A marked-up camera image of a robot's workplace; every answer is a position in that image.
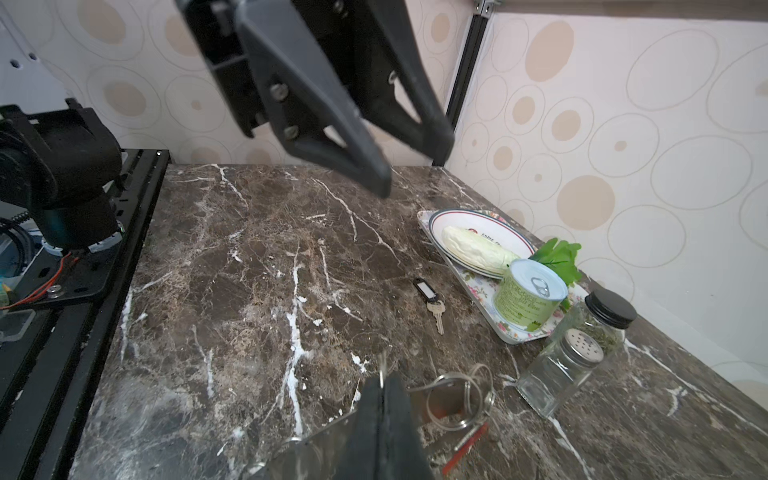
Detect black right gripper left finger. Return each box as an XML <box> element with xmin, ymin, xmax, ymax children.
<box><xmin>333</xmin><ymin>378</ymin><xmax>382</xmax><ymax>480</ymax></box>

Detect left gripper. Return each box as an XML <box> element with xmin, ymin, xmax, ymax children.
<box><xmin>177</xmin><ymin>1</ymin><xmax>455</xmax><ymax>198</ymax></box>

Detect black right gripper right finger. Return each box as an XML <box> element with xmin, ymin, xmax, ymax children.
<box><xmin>381</xmin><ymin>373</ymin><xmax>433</xmax><ymax>479</ymax></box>

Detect red tagged key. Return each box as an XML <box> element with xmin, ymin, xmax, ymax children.
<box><xmin>441</xmin><ymin>421</ymin><xmax>489</xmax><ymax>477</ymax></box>

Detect grey metal key holder ring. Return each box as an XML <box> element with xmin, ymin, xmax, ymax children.
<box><xmin>239</xmin><ymin>353</ymin><xmax>499</xmax><ymax>480</ymax></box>

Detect key with black tag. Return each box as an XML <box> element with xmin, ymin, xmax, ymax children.
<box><xmin>413</xmin><ymin>278</ymin><xmax>446</xmax><ymax>335</ymax></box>

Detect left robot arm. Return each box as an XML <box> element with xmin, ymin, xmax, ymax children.
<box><xmin>1</xmin><ymin>1</ymin><xmax>454</xmax><ymax>250</ymax></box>

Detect pale green cabbage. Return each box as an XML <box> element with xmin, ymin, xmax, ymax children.
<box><xmin>442</xmin><ymin>226</ymin><xmax>520</xmax><ymax>275</ymax></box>

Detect floral rectangular tray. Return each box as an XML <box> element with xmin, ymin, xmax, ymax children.
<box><xmin>417</xmin><ymin>210</ymin><xmax>564</xmax><ymax>345</ymax></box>

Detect small clear glass bottle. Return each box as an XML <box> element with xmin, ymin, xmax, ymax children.
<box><xmin>516</xmin><ymin>329</ymin><xmax>604</xmax><ymax>418</ymax></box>

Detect white plate with red text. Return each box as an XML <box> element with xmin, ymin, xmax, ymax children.
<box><xmin>419</xmin><ymin>209</ymin><xmax>535</xmax><ymax>280</ymax></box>

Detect green leafy vegetable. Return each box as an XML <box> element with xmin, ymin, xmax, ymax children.
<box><xmin>529</xmin><ymin>238</ymin><xmax>582</xmax><ymax>293</ymax></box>

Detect dark lid spice jar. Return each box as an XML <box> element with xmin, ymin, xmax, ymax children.
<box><xmin>546</xmin><ymin>287</ymin><xmax>638</xmax><ymax>358</ymax></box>

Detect black vertical frame post left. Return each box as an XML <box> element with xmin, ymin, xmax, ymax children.
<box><xmin>446</xmin><ymin>0</ymin><xmax>500</xmax><ymax>130</ymax></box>

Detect horizontal aluminium rail back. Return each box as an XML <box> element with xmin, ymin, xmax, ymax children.
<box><xmin>492</xmin><ymin>0</ymin><xmax>767</xmax><ymax>22</ymax></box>

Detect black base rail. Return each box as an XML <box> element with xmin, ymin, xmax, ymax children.
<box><xmin>1</xmin><ymin>149</ymin><xmax>171</xmax><ymax>479</ymax></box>

